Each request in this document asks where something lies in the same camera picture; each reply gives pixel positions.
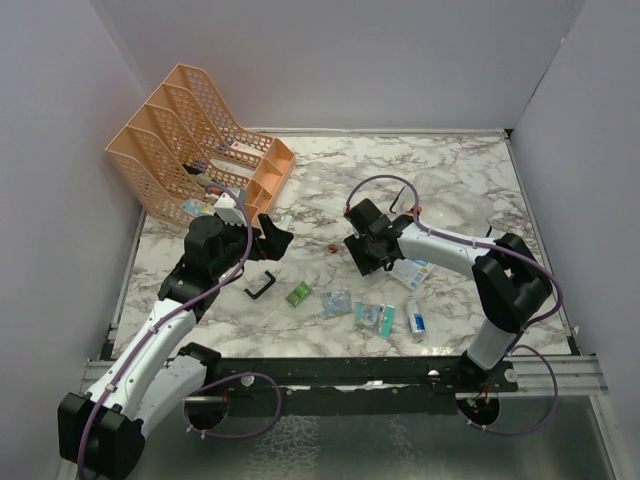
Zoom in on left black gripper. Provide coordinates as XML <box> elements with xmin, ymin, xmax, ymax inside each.
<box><xmin>212</xmin><ymin>213</ymin><xmax>294</xmax><ymax>279</ymax></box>

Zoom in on white gauze packet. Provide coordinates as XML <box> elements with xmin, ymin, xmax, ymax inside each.
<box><xmin>389</xmin><ymin>259</ymin><xmax>431</xmax><ymax>291</ymax></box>

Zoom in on brown medicine bottle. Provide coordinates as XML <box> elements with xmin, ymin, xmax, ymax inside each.
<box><xmin>405</xmin><ymin>206</ymin><xmax>422</xmax><ymax>217</ymax></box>

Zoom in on silver blue pill packet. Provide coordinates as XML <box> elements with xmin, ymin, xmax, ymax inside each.
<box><xmin>320</xmin><ymin>289</ymin><xmax>353</xmax><ymax>318</ymax></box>

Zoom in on clear first aid box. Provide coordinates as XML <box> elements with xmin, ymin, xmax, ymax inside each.
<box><xmin>406</xmin><ymin>172</ymin><xmax>493</xmax><ymax>237</ymax></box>

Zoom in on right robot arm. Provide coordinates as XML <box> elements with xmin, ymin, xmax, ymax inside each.
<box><xmin>344</xmin><ymin>199</ymin><xmax>552</xmax><ymax>391</ymax></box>

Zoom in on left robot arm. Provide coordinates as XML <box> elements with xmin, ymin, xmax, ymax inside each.
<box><xmin>57</xmin><ymin>214</ymin><xmax>294</xmax><ymax>479</ymax></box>

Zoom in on green small medicine box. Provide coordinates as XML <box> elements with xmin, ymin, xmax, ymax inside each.
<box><xmin>286</xmin><ymin>281</ymin><xmax>312</xmax><ymax>307</ymax></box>

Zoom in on white swab packet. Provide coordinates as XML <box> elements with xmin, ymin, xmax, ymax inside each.
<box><xmin>279</xmin><ymin>215</ymin><xmax>293</xmax><ymax>231</ymax></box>

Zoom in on clear plastic tray insert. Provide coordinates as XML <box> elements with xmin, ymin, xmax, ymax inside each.
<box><xmin>292</xmin><ymin>163</ymin><xmax>358</xmax><ymax>219</ymax></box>

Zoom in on teal bandage packet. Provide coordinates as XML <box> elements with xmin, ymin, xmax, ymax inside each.
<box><xmin>354</xmin><ymin>301</ymin><xmax>395</xmax><ymax>339</ymax></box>

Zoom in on white blue tube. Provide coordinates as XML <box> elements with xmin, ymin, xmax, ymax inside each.
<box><xmin>406</xmin><ymin>296</ymin><xmax>426</xmax><ymax>341</ymax></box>

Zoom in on blue packet in organizer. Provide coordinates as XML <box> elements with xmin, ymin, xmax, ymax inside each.
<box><xmin>181</xmin><ymin>199</ymin><xmax>215</xmax><ymax>217</ymax></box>

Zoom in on red white box in organizer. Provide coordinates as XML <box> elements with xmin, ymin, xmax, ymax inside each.
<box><xmin>229</xmin><ymin>141</ymin><xmax>263</xmax><ymax>156</ymax></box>

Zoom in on dark item in organizer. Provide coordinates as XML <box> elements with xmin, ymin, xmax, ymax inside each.
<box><xmin>182</xmin><ymin>161</ymin><xmax>219</xmax><ymax>188</ymax></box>

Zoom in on peach plastic file organizer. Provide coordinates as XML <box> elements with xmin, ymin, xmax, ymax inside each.
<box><xmin>106</xmin><ymin>64</ymin><xmax>296</xmax><ymax>227</ymax></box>

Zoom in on clear box lid black handle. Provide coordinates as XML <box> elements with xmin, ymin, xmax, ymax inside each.
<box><xmin>226</xmin><ymin>267</ymin><xmax>276</xmax><ymax>301</ymax></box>

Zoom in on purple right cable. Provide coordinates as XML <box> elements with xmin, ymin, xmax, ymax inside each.
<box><xmin>344</xmin><ymin>174</ymin><xmax>566</xmax><ymax>351</ymax></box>

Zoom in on purple cable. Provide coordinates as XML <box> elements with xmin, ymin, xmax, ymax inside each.
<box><xmin>74</xmin><ymin>183</ymin><xmax>254</xmax><ymax>479</ymax></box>
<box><xmin>344</xmin><ymin>174</ymin><xmax>566</xmax><ymax>351</ymax></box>

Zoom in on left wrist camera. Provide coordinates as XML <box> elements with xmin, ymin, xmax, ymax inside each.
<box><xmin>213</xmin><ymin>193</ymin><xmax>247</xmax><ymax>227</ymax></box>

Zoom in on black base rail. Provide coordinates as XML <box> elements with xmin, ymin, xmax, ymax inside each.
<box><xmin>179</xmin><ymin>343</ymin><xmax>517</xmax><ymax>419</ymax></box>

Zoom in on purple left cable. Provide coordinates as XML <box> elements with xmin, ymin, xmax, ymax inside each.
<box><xmin>74</xmin><ymin>183</ymin><xmax>254</xmax><ymax>479</ymax></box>

